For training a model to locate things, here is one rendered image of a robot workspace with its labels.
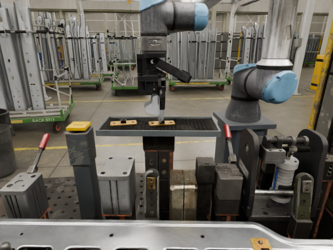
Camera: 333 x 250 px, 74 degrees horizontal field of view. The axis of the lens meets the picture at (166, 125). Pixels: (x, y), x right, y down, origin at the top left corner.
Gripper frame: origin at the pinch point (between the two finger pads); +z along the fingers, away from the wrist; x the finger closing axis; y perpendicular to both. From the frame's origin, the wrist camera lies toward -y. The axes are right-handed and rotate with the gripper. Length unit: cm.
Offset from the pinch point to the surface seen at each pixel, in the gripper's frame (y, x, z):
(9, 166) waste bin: 153, -177, 109
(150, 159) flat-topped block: 4.1, 3.8, 12.7
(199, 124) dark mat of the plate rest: -12.0, 2.3, 2.0
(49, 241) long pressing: 28.1, 27.7, 18.0
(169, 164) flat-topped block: -1.9, 4.9, 14.4
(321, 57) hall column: -555, -555, 16
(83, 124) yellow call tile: 25.1, -3.1, 2.0
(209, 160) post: -11.6, 15.0, 8.2
